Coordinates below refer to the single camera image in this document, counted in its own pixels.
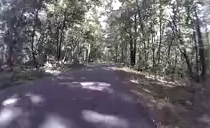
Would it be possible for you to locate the leaf-strewn dirt verge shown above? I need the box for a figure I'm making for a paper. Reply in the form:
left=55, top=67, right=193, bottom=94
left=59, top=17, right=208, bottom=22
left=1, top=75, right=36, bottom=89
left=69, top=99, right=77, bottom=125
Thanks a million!
left=107, top=63, right=210, bottom=128

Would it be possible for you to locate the wood of trees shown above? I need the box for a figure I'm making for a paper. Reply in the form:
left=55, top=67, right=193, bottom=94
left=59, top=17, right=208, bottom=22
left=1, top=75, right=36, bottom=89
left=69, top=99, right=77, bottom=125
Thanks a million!
left=0, top=0, right=210, bottom=84

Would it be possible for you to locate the grassy leaf-strewn verge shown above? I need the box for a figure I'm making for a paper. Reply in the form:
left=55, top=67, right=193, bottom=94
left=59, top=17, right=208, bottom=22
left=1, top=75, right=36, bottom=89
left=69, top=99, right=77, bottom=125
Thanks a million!
left=0, top=63, right=77, bottom=93

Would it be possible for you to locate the grey asphalt road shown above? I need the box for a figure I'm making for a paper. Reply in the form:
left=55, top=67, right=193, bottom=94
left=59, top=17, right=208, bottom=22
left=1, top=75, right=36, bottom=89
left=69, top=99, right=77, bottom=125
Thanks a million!
left=0, top=63, right=158, bottom=128

